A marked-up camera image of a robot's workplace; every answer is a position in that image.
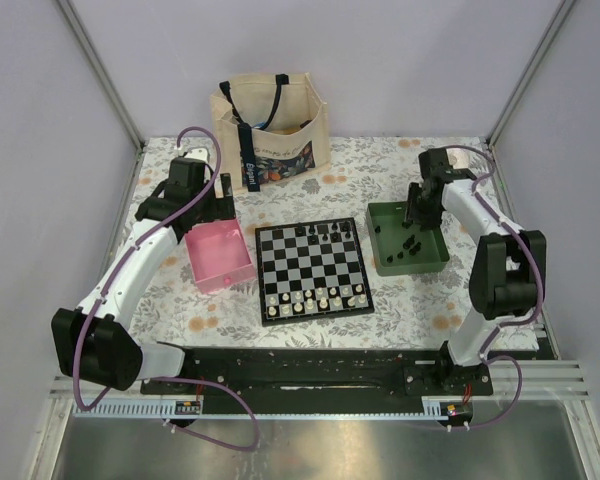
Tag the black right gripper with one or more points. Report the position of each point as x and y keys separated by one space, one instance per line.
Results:
x=431 y=222

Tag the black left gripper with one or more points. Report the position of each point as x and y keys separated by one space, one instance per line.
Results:
x=221 y=208

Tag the green plastic tray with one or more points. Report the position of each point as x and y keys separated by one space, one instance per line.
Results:
x=400 y=247

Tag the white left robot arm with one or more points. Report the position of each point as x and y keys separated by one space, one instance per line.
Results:
x=92 y=340

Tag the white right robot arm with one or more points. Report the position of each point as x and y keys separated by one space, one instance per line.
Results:
x=506 y=284

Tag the white chess piece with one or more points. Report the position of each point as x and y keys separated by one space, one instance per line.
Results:
x=272 y=309
x=361 y=295

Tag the pink plastic box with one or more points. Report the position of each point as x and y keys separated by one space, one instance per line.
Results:
x=218 y=255

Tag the beige canvas tote bag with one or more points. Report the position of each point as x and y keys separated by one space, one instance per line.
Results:
x=271 y=128

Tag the black white chessboard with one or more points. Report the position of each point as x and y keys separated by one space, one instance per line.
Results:
x=310 y=282

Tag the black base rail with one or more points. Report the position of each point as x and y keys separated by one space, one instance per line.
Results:
x=322 y=381

